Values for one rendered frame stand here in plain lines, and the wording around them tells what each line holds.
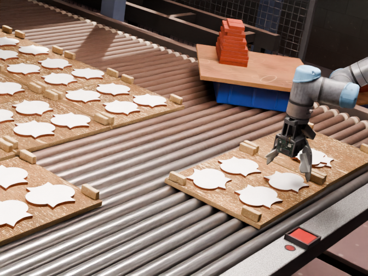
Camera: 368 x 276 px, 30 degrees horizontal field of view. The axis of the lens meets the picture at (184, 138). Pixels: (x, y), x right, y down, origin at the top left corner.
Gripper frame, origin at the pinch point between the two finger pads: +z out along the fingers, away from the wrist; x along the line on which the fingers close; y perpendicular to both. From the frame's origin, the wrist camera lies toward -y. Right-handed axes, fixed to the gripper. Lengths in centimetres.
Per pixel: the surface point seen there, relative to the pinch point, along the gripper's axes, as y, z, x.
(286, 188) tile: 5.1, 2.8, 2.8
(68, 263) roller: 82, 5, -12
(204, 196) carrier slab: 29.7, 3.4, -10.7
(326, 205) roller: -2.2, 6.1, 14.0
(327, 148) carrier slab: -40.4, 4.1, -5.4
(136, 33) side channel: -94, 5, -147
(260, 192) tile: 14.5, 2.7, -0.8
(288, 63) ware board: -94, -6, -55
